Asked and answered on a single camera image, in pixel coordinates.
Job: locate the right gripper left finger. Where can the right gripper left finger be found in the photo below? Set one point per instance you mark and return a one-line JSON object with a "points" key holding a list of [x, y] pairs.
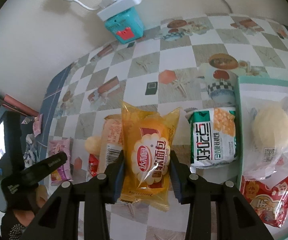
{"points": [[58, 218]]}

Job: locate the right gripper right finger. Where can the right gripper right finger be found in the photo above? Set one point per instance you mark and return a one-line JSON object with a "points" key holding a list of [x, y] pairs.
{"points": [[235, 218]]}

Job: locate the large red snack bag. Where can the large red snack bag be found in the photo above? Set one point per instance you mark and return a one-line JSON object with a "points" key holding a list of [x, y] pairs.
{"points": [[270, 204]]}

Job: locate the pink snack bag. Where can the pink snack bag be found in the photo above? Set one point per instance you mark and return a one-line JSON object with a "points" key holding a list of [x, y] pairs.
{"points": [[61, 150]]}

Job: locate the small red candy packet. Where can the small red candy packet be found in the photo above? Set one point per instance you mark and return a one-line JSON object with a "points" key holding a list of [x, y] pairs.
{"points": [[93, 165]]}

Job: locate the clear round bun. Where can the clear round bun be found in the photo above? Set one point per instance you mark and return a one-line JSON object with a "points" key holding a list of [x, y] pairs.
{"points": [[265, 137]]}

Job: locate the small cream round bun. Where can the small cream round bun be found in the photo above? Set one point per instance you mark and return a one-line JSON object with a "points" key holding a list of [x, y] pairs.
{"points": [[93, 145]]}

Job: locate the white green cracker packet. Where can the white green cracker packet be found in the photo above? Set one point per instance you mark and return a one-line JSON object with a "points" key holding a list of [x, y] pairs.
{"points": [[212, 137]]}

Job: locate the orange striped bread packet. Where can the orange striped bread packet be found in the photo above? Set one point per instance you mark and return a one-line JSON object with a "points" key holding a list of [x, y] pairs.
{"points": [[111, 141]]}

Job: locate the yellow soft bread packet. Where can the yellow soft bread packet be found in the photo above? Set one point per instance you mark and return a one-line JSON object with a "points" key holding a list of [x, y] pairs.
{"points": [[147, 139]]}

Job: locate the person's left hand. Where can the person's left hand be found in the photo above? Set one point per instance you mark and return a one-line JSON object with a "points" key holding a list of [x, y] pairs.
{"points": [[37, 200]]}

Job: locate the crumpled blue white wrapper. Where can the crumpled blue white wrapper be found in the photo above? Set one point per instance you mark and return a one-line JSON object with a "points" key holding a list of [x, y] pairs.
{"points": [[31, 155]]}

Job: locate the small pink candy packet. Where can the small pink candy packet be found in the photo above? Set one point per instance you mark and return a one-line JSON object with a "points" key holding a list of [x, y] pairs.
{"points": [[37, 125]]}

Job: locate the silver foil wrapper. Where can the silver foil wrapper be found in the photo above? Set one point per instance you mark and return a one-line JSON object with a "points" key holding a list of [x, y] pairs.
{"points": [[28, 119]]}

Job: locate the teal rimmed white tray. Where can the teal rimmed white tray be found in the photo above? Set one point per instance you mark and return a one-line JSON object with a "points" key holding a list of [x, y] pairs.
{"points": [[262, 88]]}

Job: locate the checkered patterned tablecloth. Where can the checkered patterned tablecloth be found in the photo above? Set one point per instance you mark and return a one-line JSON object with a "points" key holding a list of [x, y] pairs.
{"points": [[186, 63]]}

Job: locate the teal toy box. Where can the teal toy box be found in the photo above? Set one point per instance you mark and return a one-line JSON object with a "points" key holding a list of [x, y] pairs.
{"points": [[125, 26]]}

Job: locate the white power strip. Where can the white power strip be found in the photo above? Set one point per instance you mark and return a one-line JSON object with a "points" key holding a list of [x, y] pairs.
{"points": [[116, 8]]}

